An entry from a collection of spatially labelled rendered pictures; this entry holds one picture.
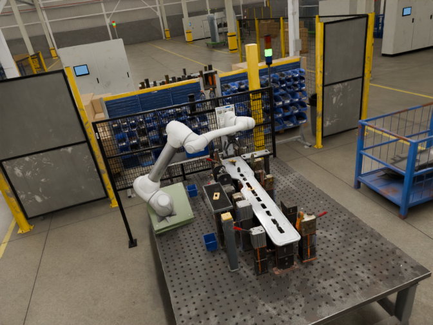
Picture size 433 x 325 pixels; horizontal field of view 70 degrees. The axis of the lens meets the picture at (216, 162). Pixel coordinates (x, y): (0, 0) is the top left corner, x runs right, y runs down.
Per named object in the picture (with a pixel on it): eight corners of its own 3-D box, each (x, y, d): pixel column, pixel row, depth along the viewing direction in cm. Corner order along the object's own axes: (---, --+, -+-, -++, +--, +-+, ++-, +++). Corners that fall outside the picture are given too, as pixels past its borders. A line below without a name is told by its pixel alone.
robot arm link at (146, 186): (145, 206, 262) (126, 190, 266) (156, 200, 277) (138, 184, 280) (189, 134, 230) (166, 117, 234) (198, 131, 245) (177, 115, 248)
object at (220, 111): (237, 129, 347) (234, 102, 333) (218, 134, 343) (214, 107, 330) (236, 129, 349) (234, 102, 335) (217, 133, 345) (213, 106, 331)
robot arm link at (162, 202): (164, 220, 269) (163, 213, 249) (149, 207, 272) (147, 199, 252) (176, 206, 275) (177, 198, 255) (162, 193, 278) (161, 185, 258)
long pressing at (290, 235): (306, 238, 200) (306, 236, 199) (274, 247, 197) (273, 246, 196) (240, 156, 322) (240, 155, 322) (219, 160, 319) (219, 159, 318)
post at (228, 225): (240, 269, 222) (234, 220, 203) (230, 273, 221) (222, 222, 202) (237, 262, 229) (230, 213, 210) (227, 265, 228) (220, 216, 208)
